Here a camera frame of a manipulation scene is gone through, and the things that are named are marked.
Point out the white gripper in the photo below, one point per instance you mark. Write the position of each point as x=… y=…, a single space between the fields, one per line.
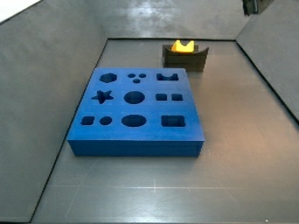
x=255 y=6

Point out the yellow arch object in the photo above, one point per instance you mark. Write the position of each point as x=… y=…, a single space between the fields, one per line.
x=180 y=48

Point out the dark grey curved fixture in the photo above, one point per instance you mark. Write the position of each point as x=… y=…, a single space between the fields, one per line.
x=192 y=61

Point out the blue foam shape-sorter block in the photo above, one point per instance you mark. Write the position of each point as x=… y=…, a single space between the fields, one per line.
x=136 y=113

